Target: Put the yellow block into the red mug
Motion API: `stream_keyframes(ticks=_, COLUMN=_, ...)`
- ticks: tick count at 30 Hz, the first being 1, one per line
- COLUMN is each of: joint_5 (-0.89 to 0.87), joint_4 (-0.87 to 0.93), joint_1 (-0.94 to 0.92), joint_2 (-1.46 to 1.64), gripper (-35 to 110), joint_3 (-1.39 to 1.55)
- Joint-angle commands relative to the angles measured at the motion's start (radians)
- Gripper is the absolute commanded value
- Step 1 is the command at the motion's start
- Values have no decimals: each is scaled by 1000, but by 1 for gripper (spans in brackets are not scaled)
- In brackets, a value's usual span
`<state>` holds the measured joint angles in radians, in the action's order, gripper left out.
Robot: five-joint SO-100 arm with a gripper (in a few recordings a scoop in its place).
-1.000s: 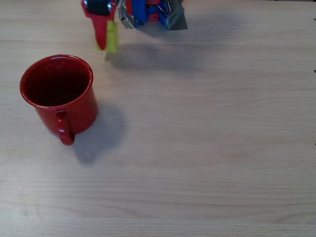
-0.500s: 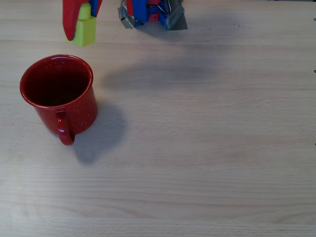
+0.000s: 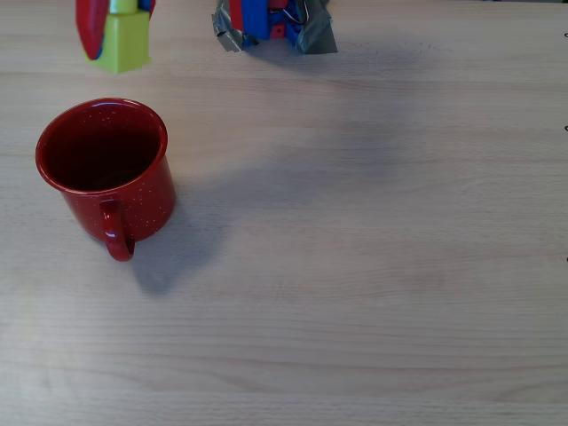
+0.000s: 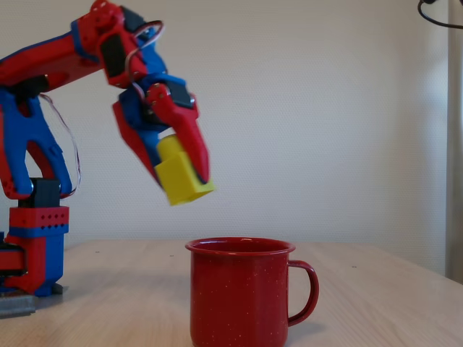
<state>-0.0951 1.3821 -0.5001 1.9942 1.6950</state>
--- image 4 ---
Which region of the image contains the yellow toy building block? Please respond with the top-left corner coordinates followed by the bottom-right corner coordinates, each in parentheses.
top-left (154, 133), bottom-right (217, 207)

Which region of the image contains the grey vertical post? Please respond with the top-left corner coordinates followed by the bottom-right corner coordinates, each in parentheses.
top-left (444, 0), bottom-right (463, 286)

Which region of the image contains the black hanging cable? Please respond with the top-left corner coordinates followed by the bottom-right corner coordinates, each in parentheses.
top-left (417, 0), bottom-right (463, 30)

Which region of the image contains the red white gripper servo cable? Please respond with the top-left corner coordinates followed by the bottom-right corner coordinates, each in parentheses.
top-left (124, 20), bottom-right (166, 99)

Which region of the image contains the red enamel mug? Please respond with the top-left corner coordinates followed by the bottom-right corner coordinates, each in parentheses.
top-left (184, 236), bottom-right (320, 347)

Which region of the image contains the thin arm servo cable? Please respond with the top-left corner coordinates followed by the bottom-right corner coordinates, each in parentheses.
top-left (38, 93), bottom-right (82, 199)

